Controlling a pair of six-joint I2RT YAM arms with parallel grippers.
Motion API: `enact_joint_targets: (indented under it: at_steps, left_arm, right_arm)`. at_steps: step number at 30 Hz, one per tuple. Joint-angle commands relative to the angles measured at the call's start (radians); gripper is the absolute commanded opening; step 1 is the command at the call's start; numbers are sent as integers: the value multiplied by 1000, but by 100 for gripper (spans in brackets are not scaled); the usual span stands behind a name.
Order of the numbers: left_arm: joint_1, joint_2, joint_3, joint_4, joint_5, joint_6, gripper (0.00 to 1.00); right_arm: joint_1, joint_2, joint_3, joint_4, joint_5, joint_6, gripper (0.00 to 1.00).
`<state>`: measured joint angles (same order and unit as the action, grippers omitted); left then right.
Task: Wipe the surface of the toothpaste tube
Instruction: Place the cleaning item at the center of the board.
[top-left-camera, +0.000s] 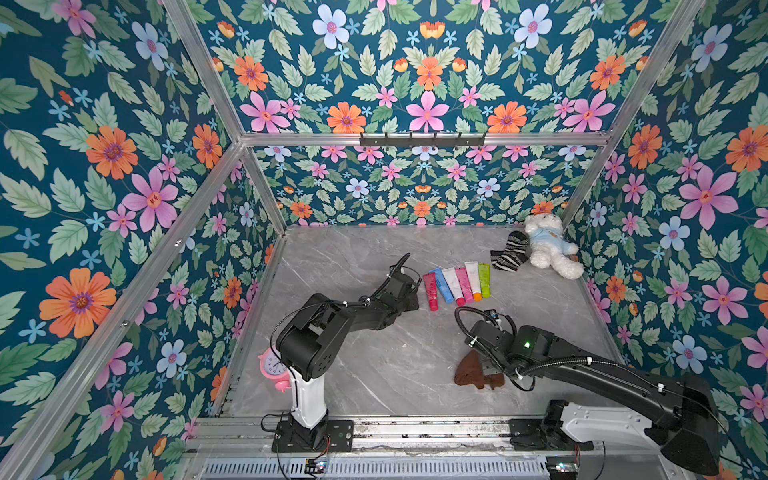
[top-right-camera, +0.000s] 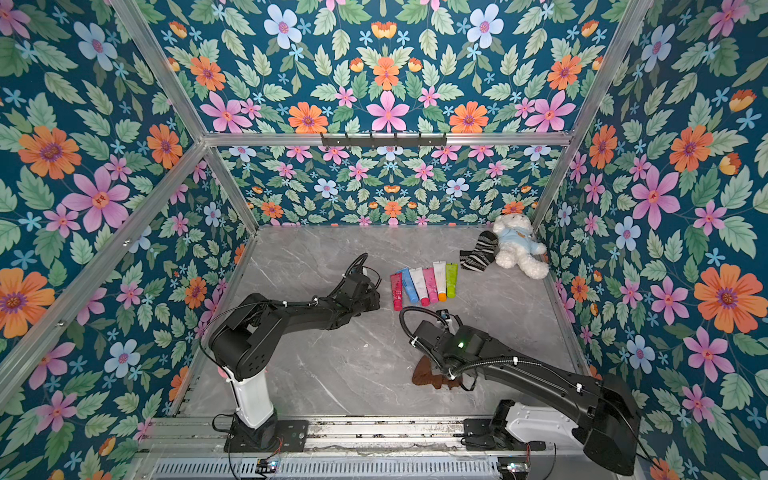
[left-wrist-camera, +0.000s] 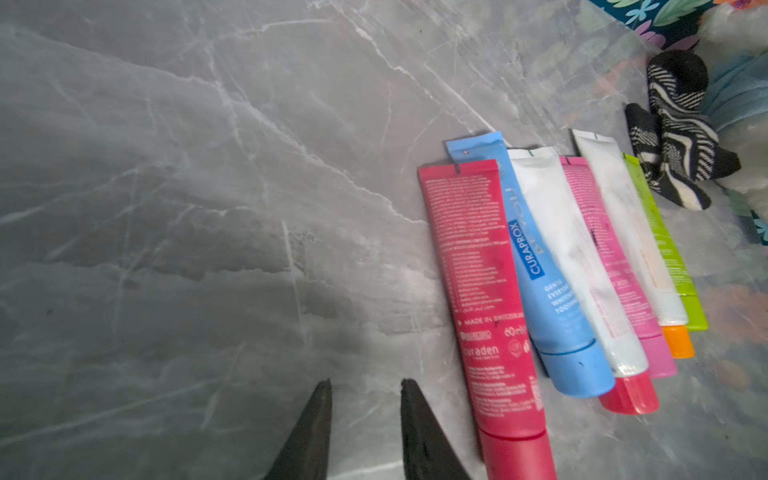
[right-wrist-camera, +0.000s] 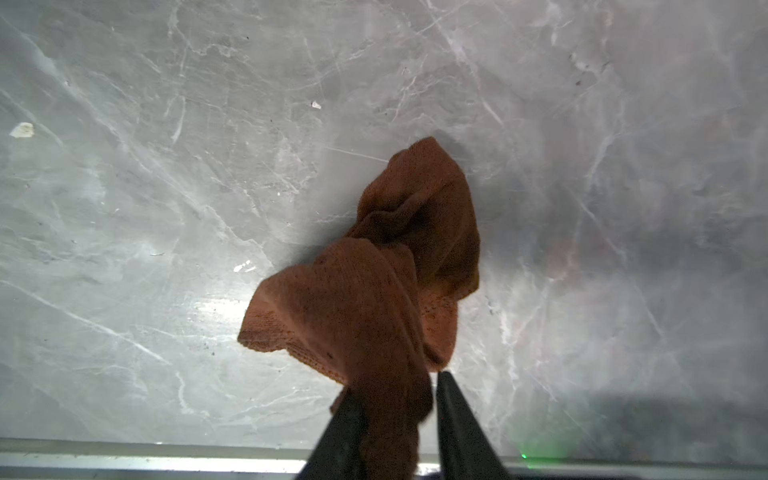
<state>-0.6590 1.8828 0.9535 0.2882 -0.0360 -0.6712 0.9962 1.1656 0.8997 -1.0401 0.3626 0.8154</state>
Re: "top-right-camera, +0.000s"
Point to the green Curaprox toothpaste tube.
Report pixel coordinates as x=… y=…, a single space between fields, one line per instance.
x=451 y=279

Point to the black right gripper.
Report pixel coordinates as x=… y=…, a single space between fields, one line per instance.
x=424 y=335

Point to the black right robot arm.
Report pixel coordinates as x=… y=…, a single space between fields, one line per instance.
x=605 y=413

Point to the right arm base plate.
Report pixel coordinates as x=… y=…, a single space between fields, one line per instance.
x=481 y=434

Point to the blue toothpaste tube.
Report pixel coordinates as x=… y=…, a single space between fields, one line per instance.
x=409 y=287

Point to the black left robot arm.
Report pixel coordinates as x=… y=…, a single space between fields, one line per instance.
x=244 y=343

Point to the black hook rail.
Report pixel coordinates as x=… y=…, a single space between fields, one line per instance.
x=371 y=140

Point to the red Curaprox toothpaste tube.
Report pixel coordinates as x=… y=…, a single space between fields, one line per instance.
x=397 y=291

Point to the white tube red cap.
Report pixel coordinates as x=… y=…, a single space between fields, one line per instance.
x=420 y=286

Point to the brown cloth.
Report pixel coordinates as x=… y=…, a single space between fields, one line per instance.
x=424 y=375

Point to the striped black white sock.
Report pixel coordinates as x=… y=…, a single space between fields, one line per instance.
x=482 y=255

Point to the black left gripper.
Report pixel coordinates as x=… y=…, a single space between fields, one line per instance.
x=375 y=302

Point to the white teddy bear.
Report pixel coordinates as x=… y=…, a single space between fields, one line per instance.
x=517 y=246

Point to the pink Curaprox toothpaste tube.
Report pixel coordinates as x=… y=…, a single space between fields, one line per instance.
x=431 y=284

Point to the white tube orange cap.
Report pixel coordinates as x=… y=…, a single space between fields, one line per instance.
x=439 y=268

